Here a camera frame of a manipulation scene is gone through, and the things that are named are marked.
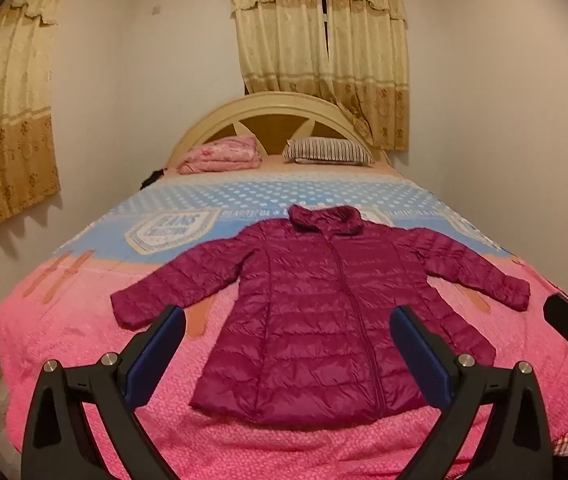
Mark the beige patterned curtain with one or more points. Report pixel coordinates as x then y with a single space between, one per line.
369 50
279 30
9 110

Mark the cream wooden arched headboard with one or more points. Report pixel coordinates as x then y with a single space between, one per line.
274 120

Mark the magenta quilted puffer jacket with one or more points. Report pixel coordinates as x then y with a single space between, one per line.
324 310

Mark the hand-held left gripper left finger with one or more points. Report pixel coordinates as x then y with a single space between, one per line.
156 347

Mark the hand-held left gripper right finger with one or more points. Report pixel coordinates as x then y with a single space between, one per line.
421 355

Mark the pink and blue bed blanket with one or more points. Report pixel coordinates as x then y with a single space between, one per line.
89 320

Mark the dark object beside bed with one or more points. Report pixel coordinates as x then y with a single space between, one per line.
154 178

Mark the striped pillow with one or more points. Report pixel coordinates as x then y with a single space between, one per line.
326 151

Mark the folded pink quilt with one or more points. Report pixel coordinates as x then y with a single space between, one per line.
221 155

